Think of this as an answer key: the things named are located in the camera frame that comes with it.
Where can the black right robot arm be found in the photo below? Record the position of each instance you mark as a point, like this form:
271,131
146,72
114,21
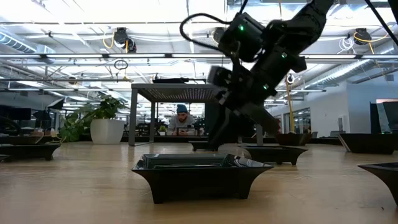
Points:
298,28

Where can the person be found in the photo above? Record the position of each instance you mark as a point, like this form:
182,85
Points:
182,123

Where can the grey ventilation duct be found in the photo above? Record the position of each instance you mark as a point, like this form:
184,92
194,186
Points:
18,43

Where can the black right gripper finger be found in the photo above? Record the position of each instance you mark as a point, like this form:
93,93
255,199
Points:
221,127
245,130

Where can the black partition panel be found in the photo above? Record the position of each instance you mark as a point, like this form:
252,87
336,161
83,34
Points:
388,118

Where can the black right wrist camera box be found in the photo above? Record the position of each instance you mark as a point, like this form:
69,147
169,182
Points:
220,76

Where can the wavy square black plate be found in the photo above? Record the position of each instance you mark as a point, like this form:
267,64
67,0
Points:
170,80
368,143

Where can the small green potted plant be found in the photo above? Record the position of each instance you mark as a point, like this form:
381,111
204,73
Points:
162,129

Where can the long ceiling light strip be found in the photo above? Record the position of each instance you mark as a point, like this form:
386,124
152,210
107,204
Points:
77,56

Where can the black monitor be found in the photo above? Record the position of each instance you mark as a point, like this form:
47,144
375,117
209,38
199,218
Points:
18,114

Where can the green leafy plant sprig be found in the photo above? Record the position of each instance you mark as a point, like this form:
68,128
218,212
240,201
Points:
73,129

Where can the white plant pot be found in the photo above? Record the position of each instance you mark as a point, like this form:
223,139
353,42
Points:
107,132

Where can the black metal rail frame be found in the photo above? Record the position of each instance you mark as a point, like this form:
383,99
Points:
174,139

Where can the leaf shaped black plate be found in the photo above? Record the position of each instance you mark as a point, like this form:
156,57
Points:
293,140

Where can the small square black plate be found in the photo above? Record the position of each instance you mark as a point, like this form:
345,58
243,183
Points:
199,145
385,177
199,183
273,154
28,151

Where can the grey perforated metal shelf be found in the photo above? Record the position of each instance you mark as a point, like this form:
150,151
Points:
174,93

